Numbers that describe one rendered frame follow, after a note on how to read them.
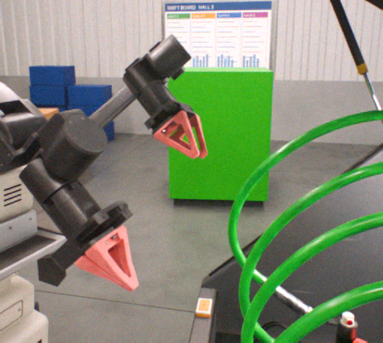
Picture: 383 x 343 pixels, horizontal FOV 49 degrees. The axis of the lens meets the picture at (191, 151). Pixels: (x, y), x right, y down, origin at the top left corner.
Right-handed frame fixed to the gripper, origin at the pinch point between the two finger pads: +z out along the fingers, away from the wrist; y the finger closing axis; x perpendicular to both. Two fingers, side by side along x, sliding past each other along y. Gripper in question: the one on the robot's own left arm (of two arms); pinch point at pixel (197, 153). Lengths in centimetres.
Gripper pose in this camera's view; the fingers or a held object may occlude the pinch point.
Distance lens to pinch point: 73.8
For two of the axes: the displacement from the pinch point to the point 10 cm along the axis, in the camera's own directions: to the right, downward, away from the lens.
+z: 6.0, 7.7, -2.1
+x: -7.3, 6.3, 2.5
